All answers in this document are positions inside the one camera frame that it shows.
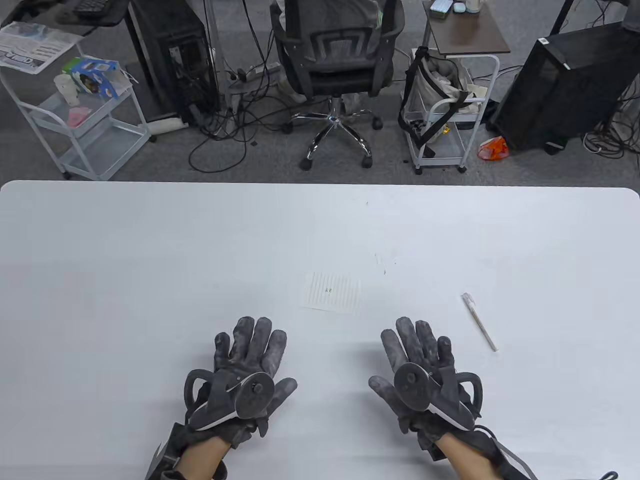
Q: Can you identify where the lined white paper with text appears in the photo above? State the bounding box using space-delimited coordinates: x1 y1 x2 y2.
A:
301 271 362 315

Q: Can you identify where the tangle of black cables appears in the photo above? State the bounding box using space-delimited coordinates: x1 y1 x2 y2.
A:
582 85 640 161

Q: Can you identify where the black floor cable loop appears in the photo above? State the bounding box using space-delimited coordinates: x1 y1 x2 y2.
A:
188 115 248 173

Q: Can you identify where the black mesh office chair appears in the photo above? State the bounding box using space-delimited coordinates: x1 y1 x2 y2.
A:
270 0 406 171

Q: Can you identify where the person's left hand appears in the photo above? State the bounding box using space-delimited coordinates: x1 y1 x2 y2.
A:
187 316 298 448

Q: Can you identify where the orange plastic bag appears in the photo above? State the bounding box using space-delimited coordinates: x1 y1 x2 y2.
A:
477 136 510 161

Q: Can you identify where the black and white controller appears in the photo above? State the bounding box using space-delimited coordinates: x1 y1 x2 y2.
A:
394 363 485 431
184 369 276 432

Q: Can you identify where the beige tote bag black strap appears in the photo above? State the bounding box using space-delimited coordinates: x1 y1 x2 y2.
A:
398 46 488 157

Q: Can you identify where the white correction pen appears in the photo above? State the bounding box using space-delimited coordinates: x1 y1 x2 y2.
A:
461 293 499 352

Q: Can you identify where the person's right hand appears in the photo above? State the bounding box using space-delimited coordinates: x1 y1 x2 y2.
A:
368 316 483 451

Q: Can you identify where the black keyboard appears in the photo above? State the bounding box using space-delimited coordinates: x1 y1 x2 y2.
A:
72 0 112 21

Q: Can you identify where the black desk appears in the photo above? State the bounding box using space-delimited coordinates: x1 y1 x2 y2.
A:
0 0 131 36

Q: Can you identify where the white desk foot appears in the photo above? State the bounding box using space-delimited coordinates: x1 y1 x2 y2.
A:
147 116 183 135

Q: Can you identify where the white paper cup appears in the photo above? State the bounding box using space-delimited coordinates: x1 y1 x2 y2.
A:
53 74 81 107

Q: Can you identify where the white power strip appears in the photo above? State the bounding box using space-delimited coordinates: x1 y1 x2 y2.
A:
227 62 282 83

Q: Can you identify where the white cart with brown top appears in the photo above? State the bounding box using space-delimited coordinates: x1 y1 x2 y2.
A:
404 0 512 175

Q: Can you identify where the folded newspaper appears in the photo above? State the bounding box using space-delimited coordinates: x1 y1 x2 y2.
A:
0 21 83 75

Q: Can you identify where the person's left forearm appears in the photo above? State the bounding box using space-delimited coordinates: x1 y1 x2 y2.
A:
175 435 231 480

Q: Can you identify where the white desk leg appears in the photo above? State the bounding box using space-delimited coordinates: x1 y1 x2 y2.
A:
204 0 235 108

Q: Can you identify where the blue cardboard box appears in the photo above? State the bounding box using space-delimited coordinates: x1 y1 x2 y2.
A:
64 57 132 99

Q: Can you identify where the white metal shelf cart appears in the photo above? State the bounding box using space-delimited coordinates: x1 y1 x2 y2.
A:
0 42 151 182

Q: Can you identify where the person's right forearm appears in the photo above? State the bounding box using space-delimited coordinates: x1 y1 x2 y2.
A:
442 432 501 480

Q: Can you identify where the black wrist sensor box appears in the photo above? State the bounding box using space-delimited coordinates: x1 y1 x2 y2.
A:
145 422 183 480
477 425 541 480

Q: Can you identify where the black computer tower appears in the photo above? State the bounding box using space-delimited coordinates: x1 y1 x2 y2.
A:
125 0 221 126
489 22 640 153

